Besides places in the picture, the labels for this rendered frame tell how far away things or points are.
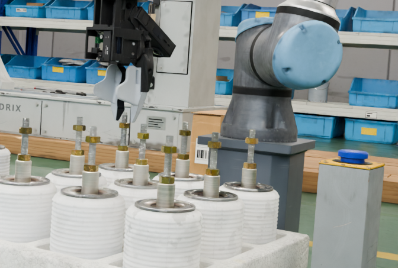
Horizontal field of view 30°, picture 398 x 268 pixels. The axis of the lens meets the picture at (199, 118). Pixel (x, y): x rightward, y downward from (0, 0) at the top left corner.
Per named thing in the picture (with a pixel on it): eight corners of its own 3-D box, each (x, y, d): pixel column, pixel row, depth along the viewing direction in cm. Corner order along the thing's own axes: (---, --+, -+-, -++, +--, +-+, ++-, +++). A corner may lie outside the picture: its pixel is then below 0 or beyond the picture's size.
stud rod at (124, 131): (118, 160, 124) (121, 115, 124) (121, 159, 125) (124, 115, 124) (122, 160, 124) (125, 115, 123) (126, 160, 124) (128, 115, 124)
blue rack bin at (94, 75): (111, 84, 677) (112, 61, 676) (148, 87, 663) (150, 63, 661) (82, 83, 631) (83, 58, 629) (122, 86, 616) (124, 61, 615)
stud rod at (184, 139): (182, 169, 118) (185, 122, 117) (177, 168, 118) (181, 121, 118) (186, 169, 118) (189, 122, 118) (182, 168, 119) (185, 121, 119)
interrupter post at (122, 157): (121, 168, 126) (122, 149, 126) (131, 170, 125) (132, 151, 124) (111, 169, 124) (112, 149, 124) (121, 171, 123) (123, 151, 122)
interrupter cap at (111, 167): (119, 165, 130) (119, 161, 130) (153, 171, 125) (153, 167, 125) (89, 168, 123) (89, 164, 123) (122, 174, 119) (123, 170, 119)
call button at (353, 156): (342, 162, 103) (343, 148, 103) (371, 166, 101) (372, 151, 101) (333, 164, 99) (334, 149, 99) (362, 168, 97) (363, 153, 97)
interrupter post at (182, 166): (180, 181, 117) (182, 160, 117) (170, 178, 119) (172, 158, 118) (192, 180, 118) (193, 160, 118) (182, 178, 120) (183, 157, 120)
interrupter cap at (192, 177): (179, 184, 113) (179, 180, 113) (148, 177, 119) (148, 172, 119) (215, 181, 118) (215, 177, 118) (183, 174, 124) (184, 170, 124)
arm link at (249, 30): (276, 88, 153) (282, 22, 152) (307, 91, 140) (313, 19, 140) (222, 84, 149) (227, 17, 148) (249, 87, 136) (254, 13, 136)
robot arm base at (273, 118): (235, 132, 156) (238, 85, 155) (305, 139, 150) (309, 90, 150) (208, 136, 142) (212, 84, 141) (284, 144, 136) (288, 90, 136)
